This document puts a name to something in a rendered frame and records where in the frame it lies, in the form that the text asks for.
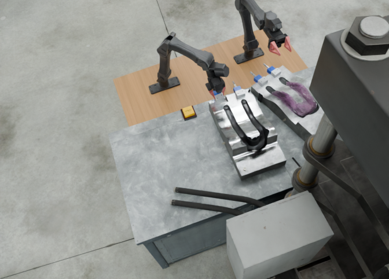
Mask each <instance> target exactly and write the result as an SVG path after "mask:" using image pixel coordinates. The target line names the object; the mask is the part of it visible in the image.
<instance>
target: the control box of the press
mask: <svg viewBox="0 0 389 279"><path fill-rule="evenodd" d="M333 235H334V233H333V231H332V229H331V227H330V226H329V224H328V222H327V220H326V219H325V217H324V215H323V213H322V211H321V210H320V208H319V206H318V204H317V202H316V201H315V199H314V197H313V195H312V194H311V193H309V191H308V190H307V191H304V192H302V193H298V194H296V195H293V196H290V197H287V198H285V199H282V200H279V201H277V202H274V203H271V204H268V205H266V206H263V207H261V208H257V209H255V210H252V211H250V212H246V213H244V214H241V215H238V216H235V217H233V218H230V219H227V220H226V245H227V255H228V258H229V260H230V263H231V266H232V268H233V271H234V274H235V276H236V279H274V278H275V275H277V274H280V273H283V272H285V271H287V270H291V269H293V268H295V267H298V266H300V265H303V264H305V263H308V262H310V261H311V260H312V259H313V257H314V256H315V255H316V254H317V253H318V252H319V250H320V249H321V248H322V247H323V246H324V245H325V244H326V243H327V242H328V241H329V239H330V238H331V237H332V236H333Z"/></svg>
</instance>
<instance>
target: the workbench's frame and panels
mask: <svg viewBox="0 0 389 279"><path fill-rule="evenodd" d="M293 189H294V187H292V188H289V189H287V190H283V191H281V192H278V193H275V194H273V195H270V196H267V197H264V198H262V199H259V201H261V202H263V203H264V204H266V205H268V204H271V203H274V202H277V201H279V200H282V199H284V197H285V195H286V194H287V193H288V192H289V191H291V190H293ZM257 208H259V207H257V206H255V205H252V204H245V205H242V206H240V207H237V208H234V209H235V210H239V211H241V212H244V213H246V212H250V211H252V210H255V209H257ZM233 217H235V215H231V214H227V213H224V212H223V213H221V214H218V215H215V216H212V217H210V218H207V219H204V220H202V221H199V222H196V223H193V224H191V225H187V226H185V227H182V228H180V229H177V230H174V231H171V232H168V233H166V234H162V235H161V236H157V237H155V238H152V239H149V240H146V241H143V242H141V243H138V244H137V245H141V244H143V245H144V246H145V247H146V249H147V250H148V251H149V252H150V253H151V255H152V256H153V257H154V258H155V260H156V261H157V262H158V264H159V265H160V266H161V267H162V269H165V268H168V267H169V264H171V263H174V262H177V261H179V260H182V259H185V258H188V257H190V256H193V255H195V254H198V253H201V252H203V251H206V250H208V249H211V248H214V247H217V246H219V245H222V244H225V243H226V220H227V219H230V218H233Z"/></svg>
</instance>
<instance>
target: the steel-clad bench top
mask: <svg viewBox="0 0 389 279"><path fill-rule="evenodd" d="M314 70H315V66H313V67H310V68H307V69H304V70H301V71H298V72H294V73H293V74H294V75H295V76H297V77H300V78H303V79H306V80H308V81H309V82H310V83H311V80H312V77H313V74H314ZM252 94H253V93H252ZM253 96H254V98H255V100H256V102H257V103H258V105H259V107H260V109H261V111H262V113H263V115H264V116H265V118H266V119H267V120H268V121H269V122H270V123H271V124H272V125H273V127H274V128H275V130H276V132H277V134H278V136H277V143H278V145H279V147H280V149H281V151H282V153H283V154H284V156H285V158H286V160H287V161H286V164H285V165H284V166H281V167H278V168H275V169H273V170H270V171H267V172H264V173H261V174H259V175H256V176H253V177H251V178H247V179H244V180H242V181H241V179H240V177H239V175H238V173H237V171H236V168H235V166H234V164H233V162H232V160H231V157H230V155H229V153H228V151H227V149H226V146H225V144H223V145H222V143H223V140H222V137H221V135H220V133H219V131H218V129H217V126H216V124H215V122H214V120H213V118H212V116H211V113H210V111H209V103H208V102H209V101H212V100H209V101H206V102H203V103H201V104H197V105H194V106H193V107H194V110H195V112H196V115H197V117H196V118H193V119H190V120H187V121H184V118H183V116H182V113H181V110H179V111H176V112H173V113H169V114H167V115H164V116H161V117H158V118H154V119H151V120H148V121H145V122H142V123H139V124H136V125H133V126H130V127H127V128H125V129H121V130H118V131H114V132H112V133H109V134H108V135H109V140H110V143H111V147H112V152H113V156H114V159H115V163H116V168H117V171H118V175H119V179H120V184H121V187H122V191H123V195H124V200H125V202H126V207H127V211H128V214H129V218H130V223H131V227H132V230H133V235H134V239H135V243H136V244H138V243H141V242H143V241H146V240H149V239H152V238H155V237H157V236H161V235H162V234H166V233H168V232H171V231H174V230H177V229H180V228H182V227H185V226H187V225H191V224H193V223H196V222H199V221H202V220H204V219H207V218H210V217H212V216H215V215H218V214H221V213H222V212H216V211H209V210H201V209H197V208H189V207H181V206H176V205H170V200H171V199H173V200H181V201H189V202H194V203H202V204H210V205H218V206H223V207H229V208H233V209H234V208H237V207H240V206H242V205H245V204H248V203H243V202H239V201H231V200H224V199H216V198H211V197H204V196H196V195H191V194H183V193H176V192H174V191H173V189H174V187H179V188H188V189H196V190H204V191H209V192H217V193H225V194H233V195H238V196H245V197H250V198H253V199H256V200H259V199H262V198H264V197H267V196H270V195H273V194H275V193H278V192H281V191H283V190H287V189H289V188H292V187H293V186H292V182H291V179H292V176H293V173H294V171H295V170H296V169H297V168H299V166H298V165H297V164H296V163H295V161H294V160H293V159H292V157H294V159H295V160H296V161H297V162H298V163H299V165H300V166H303V163H304V161H305V158H304V156H303V153H302V149H303V145H304V141H303V140H302V139H301V138H300V137H299V136H298V135H297V134H296V133H295V132H294V131H293V130H292V129H291V128H290V127H288V126H287V125H286V124H285V123H284V122H283V121H282V120H281V119H280V118H279V117H278V116H277V115H276V114H275V113H274V112H272V111H271V110H270V109H269V108H268V107H267V106H266V105H265V104H264V103H263V102H259V101H258V98H257V97H256V96H255V95H254V94H253ZM213 100H215V99H213Z"/></svg>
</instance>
